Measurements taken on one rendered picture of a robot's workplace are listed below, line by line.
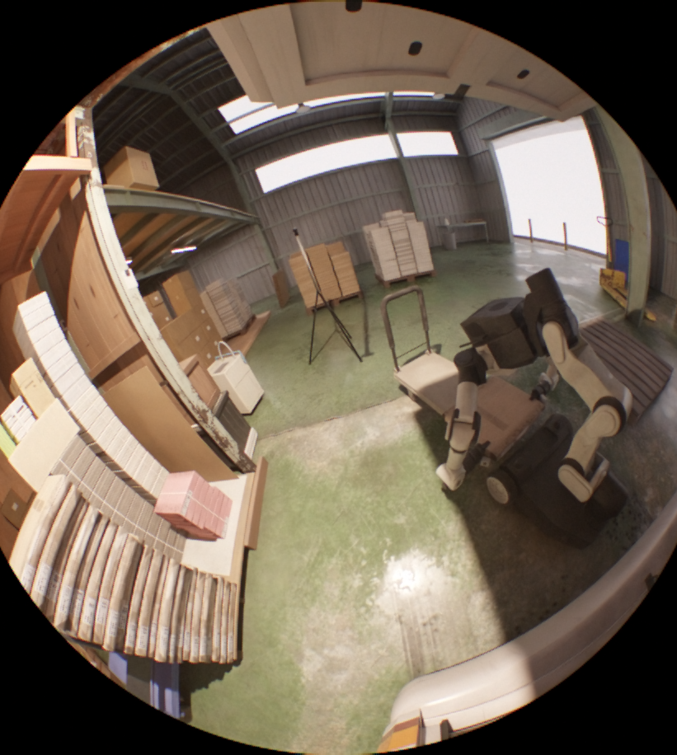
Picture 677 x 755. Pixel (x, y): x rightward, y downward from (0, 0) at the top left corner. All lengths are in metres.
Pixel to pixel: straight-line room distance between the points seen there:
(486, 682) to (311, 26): 1.42
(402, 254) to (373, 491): 4.16
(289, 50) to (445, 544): 1.73
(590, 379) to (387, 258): 4.19
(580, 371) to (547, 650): 0.81
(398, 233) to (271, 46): 4.30
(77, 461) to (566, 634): 1.84
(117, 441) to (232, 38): 1.67
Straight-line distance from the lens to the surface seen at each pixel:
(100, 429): 1.52
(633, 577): 0.92
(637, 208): 3.74
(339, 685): 1.33
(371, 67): 0.85
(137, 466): 1.61
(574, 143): 9.84
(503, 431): 1.27
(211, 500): 1.50
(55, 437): 1.43
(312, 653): 1.32
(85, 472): 1.44
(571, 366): 0.91
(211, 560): 1.59
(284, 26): 0.67
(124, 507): 1.53
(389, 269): 4.69
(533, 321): 0.94
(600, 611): 0.84
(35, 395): 1.46
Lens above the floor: 1.20
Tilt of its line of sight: 32 degrees down
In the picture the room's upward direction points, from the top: 21 degrees counter-clockwise
